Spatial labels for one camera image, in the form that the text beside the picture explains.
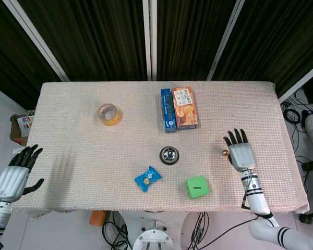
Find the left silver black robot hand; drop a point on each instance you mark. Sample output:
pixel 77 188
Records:
pixel 11 185

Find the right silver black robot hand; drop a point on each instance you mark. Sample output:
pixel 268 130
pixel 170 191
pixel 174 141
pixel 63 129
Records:
pixel 242 156

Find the small gold hand bell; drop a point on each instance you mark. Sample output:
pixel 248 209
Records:
pixel 225 152

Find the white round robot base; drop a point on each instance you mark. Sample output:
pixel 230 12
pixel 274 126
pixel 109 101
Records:
pixel 153 238

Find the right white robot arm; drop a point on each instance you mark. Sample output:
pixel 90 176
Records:
pixel 258 198

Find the silver black call bell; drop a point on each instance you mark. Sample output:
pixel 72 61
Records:
pixel 169 155

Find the green cube box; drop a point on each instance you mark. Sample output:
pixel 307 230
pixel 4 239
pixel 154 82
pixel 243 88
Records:
pixel 197 187

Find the brown cardboard box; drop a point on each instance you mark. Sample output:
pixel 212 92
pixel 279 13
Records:
pixel 19 127

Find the orange cracker box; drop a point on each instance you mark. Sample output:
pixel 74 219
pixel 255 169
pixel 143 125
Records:
pixel 185 108

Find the pinkish woven tablecloth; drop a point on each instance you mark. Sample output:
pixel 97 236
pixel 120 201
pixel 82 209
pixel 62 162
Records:
pixel 94 156

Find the blue carton box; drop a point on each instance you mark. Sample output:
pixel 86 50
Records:
pixel 167 110

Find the orange block under table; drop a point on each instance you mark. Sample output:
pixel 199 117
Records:
pixel 97 218

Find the blue snack packet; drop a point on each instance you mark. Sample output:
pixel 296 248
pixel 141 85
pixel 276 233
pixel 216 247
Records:
pixel 147 178

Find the yellow tape roll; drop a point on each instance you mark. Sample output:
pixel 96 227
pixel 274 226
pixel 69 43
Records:
pixel 109 114

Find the white partition frame post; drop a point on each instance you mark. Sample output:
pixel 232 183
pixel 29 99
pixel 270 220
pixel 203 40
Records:
pixel 149 39
pixel 36 39
pixel 301 80
pixel 225 39

